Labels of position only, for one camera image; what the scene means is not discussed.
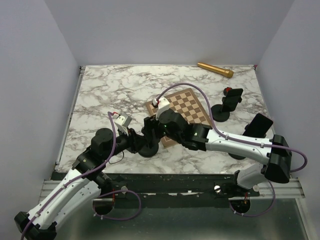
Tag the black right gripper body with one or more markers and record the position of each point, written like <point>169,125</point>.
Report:
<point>173,135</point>

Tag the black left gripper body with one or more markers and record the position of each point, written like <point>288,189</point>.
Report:
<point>123,142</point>

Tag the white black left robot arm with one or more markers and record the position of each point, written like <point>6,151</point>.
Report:
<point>83,182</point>

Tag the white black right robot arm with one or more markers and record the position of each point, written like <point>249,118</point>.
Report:
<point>273,157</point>

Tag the black phone on right stand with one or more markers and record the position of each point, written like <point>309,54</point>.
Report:
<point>258,127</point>

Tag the wooden chessboard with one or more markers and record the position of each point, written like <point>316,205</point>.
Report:
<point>188,105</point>

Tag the red black knob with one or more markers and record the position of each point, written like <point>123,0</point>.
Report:
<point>226,90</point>

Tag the gold microphone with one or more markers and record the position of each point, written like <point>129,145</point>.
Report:
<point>218,70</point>

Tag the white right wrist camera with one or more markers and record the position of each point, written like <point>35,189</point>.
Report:
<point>160,105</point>

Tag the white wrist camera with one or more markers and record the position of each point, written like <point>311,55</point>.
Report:
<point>160,105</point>
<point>122,122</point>

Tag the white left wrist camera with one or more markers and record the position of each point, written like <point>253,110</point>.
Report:
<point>122,122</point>

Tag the black mounting base plate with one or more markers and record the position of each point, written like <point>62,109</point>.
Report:
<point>119,177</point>

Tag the aluminium rail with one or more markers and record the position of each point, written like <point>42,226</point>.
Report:
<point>191,193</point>

